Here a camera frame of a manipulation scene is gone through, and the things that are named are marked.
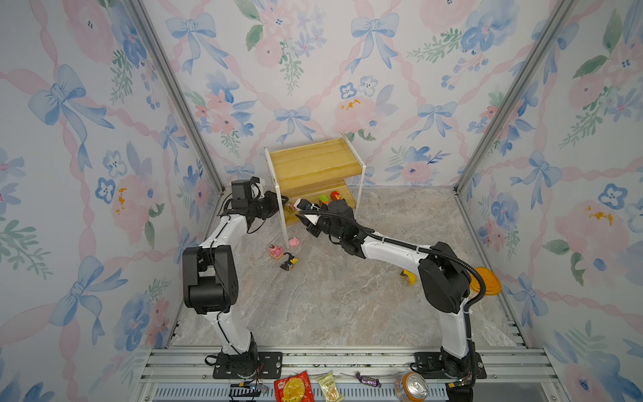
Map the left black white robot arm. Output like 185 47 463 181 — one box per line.
183 177 281 380

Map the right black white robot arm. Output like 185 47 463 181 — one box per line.
295 199 487 386

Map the pink pig toy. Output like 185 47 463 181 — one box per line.
288 237 301 249

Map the pink bear donut toy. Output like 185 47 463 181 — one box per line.
268 245 284 260

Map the black yellow shark toy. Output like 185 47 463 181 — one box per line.
280 252 298 271

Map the yellow figure toy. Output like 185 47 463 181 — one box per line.
400 270 417 286

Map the green snack packet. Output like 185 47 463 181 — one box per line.
316 372 345 402

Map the purple wrapped candy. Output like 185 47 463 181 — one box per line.
355 372 382 388

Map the orange lid plastic cup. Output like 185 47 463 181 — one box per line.
470 266 502 296

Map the red snack packet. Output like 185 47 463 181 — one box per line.
274 371 315 402

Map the silver drink can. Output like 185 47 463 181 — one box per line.
395 371 429 402

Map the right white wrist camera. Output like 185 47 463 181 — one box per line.
295 199 318 226

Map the white frame wooden two-tier shelf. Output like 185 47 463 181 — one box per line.
265 133 368 247

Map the right black corrugated cable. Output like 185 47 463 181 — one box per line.
295 209 487 363

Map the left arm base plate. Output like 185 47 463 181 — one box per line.
205 351 283 380

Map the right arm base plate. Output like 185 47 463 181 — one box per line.
410 352 487 382

